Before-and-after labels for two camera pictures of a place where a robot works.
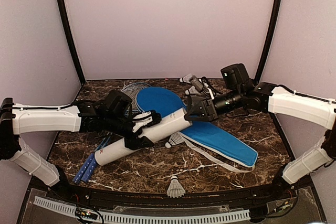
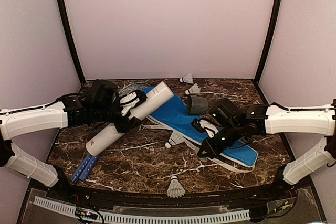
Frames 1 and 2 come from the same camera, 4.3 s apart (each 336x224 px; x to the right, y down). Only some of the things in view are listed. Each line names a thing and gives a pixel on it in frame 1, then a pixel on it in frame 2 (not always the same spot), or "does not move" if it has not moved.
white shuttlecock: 175,139 does not move
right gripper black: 204,105 to 212,148
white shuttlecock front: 175,189 does not move
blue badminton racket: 129,94 does not move
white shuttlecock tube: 176,121 to 155,96
